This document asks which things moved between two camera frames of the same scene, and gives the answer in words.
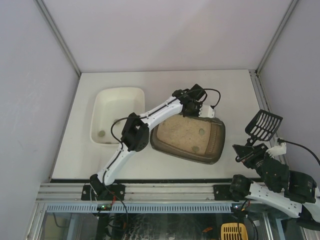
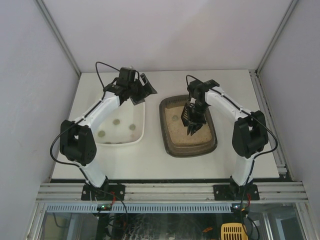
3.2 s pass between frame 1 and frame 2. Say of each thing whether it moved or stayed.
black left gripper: moved
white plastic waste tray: stayed
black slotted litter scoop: moved
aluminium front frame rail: stayed
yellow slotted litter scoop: stayed
